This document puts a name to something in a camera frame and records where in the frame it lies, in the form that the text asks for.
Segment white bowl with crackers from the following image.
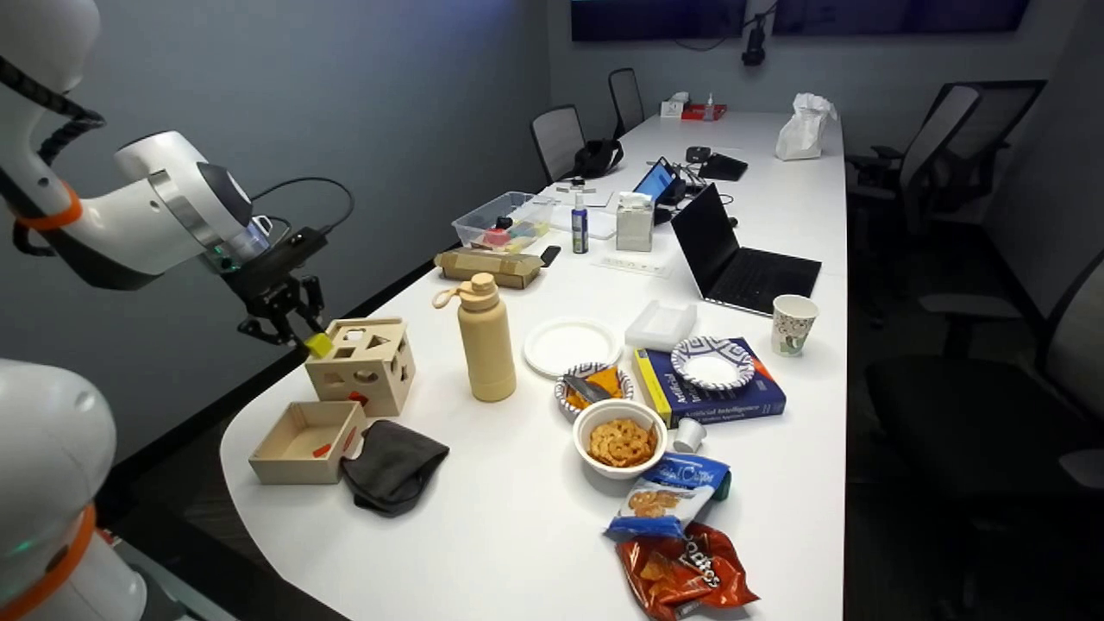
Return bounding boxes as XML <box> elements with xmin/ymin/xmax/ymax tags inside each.
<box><xmin>571</xmin><ymin>397</ymin><xmax>673</xmax><ymax>489</ymax></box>

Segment white plastic food container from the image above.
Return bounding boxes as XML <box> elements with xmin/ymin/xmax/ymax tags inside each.
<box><xmin>623</xmin><ymin>297</ymin><xmax>702</xmax><ymax>355</ymax></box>

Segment blue snack bag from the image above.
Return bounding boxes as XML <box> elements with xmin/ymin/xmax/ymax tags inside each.
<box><xmin>600</xmin><ymin>447</ymin><xmax>736</xmax><ymax>545</ymax></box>

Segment small bowl with snacks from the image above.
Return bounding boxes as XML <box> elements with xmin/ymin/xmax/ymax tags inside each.
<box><xmin>554</xmin><ymin>360</ymin><xmax>637</xmax><ymax>422</ymax></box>

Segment clear plastic storage bin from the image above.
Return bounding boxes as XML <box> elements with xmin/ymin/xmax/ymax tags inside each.
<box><xmin>450</xmin><ymin>187</ymin><xmax>556</xmax><ymax>255</ymax></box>

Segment wooden shape sorting box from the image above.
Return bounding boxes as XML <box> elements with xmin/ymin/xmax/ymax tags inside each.
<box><xmin>301</xmin><ymin>313</ymin><xmax>420</xmax><ymax>422</ymax></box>

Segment dark grey folded cloth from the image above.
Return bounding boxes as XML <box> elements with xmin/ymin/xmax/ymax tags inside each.
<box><xmin>335</xmin><ymin>418</ymin><xmax>456</xmax><ymax>520</ymax></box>

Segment black conference camera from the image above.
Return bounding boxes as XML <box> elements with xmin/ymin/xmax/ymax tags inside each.
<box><xmin>740</xmin><ymin>0</ymin><xmax>777</xmax><ymax>72</ymax></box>

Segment small red box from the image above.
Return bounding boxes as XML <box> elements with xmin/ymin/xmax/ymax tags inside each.
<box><xmin>681</xmin><ymin>96</ymin><xmax>731</xmax><ymax>124</ymax></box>

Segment red chip bag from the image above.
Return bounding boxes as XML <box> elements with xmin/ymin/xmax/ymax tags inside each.
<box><xmin>616</xmin><ymin>520</ymin><xmax>764</xmax><ymax>621</ymax></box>

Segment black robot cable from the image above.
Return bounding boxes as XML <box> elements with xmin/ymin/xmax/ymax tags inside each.
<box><xmin>250</xmin><ymin>174</ymin><xmax>360</xmax><ymax>240</ymax></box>

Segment open wooden tray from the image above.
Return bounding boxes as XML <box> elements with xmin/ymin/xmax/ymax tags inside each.
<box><xmin>246</xmin><ymin>397</ymin><xmax>372</xmax><ymax>489</ymax></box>

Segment beige water bottle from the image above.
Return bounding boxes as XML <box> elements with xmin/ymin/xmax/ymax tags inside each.
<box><xmin>433</xmin><ymin>269</ymin><xmax>521</xmax><ymax>407</ymax></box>

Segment small black devices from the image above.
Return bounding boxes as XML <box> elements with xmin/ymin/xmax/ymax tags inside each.
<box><xmin>682</xmin><ymin>141</ymin><xmax>754</xmax><ymax>187</ymax></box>

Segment paper coffee cup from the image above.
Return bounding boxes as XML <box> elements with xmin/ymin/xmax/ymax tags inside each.
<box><xmin>766</xmin><ymin>289</ymin><xmax>821</xmax><ymax>360</ymax></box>

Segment wall display screen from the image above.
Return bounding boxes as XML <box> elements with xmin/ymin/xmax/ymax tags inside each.
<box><xmin>571</xmin><ymin>0</ymin><xmax>754</xmax><ymax>45</ymax></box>
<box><xmin>769</xmin><ymin>0</ymin><xmax>1037</xmax><ymax>39</ymax></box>

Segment black office chair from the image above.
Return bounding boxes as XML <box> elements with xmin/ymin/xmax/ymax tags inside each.
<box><xmin>844</xmin><ymin>76</ymin><xmax>1053</xmax><ymax>262</ymax></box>
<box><xmin>858</xmin><ymin>247</ymin><xmax>1104</xmax><ymax>621</ymax></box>

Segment blue and yellow book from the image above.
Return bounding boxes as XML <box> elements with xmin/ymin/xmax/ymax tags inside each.
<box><xmin>628</xmin><ymin>336</ymin><xmax>794</xmax><ymax>427</ymax></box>

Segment white plastic bag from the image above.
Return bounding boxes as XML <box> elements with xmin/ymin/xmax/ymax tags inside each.
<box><xmin>769</xmin><ymin>90</ymin><xmax>842</xmax><ymax>167</ymax></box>

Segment open black laptop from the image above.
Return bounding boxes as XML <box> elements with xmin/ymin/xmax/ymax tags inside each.
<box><xmin>665</xmin><ymin>179</ymin><xmax>825</xmax><ymax>317</ymax></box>

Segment white carton box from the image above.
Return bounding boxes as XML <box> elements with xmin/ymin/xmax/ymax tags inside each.
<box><xmin>611</xmin><ymin>191</ymin><xmax>660</xmax><ymax>255</ymax></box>

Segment flat white plate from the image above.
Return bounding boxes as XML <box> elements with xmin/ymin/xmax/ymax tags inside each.
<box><xmin>517</xmin><ymin>317</ymin><xmax>626</xmax><ymax>384</ymax></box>

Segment tablet with lit screen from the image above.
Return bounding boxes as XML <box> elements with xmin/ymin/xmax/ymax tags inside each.
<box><xmin>632</xmin><ymin>155</ymin><xmax>682</xmax><ymax>210</ymax></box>

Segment small clear bottle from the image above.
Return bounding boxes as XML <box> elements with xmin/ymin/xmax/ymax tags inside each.
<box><xmin>571</xmin><ymin>192</ymin><xmax>595</xmax><ymax>260</ymax></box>

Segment grey mesh office chair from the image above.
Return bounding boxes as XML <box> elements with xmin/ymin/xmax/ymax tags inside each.
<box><xmin>605</xmin><ymin>63</ymin><xmax>654</xmax><ymax>141</ymax></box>
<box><xmin>527</xmin><ymin>105</ymin><xmax>591</xmax><ymax>187</ymax></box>

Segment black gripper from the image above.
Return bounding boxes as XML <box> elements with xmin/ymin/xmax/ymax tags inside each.
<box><xmin>222</xmin><ymin>223</ymin><xmax>335</xmax><ymax>348</ymax></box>

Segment small white cup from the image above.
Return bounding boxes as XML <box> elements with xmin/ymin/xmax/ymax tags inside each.
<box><xmin>671</xmin><ymin>415</ymin><xmax>709</xmax><ymax>454</ymax></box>

